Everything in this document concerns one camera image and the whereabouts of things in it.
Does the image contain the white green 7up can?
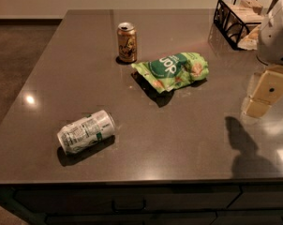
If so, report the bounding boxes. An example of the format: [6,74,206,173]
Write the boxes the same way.
[57,110,115,155]

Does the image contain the green snack chip bag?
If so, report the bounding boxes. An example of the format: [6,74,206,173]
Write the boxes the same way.
[131,52,209,94]

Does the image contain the dark drawer handle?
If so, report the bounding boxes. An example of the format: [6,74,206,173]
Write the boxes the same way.
[112,198,146,214]

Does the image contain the black wire basket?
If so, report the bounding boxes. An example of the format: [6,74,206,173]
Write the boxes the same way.
[214,0,263,50]

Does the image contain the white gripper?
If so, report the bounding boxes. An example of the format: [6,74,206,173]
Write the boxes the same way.
[242,0,283,118]

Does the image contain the gold orange soda can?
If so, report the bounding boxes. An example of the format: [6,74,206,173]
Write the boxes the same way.
[117,22,137,63]

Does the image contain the napkins in basket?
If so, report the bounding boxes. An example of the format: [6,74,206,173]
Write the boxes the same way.
[225,0,263,50]

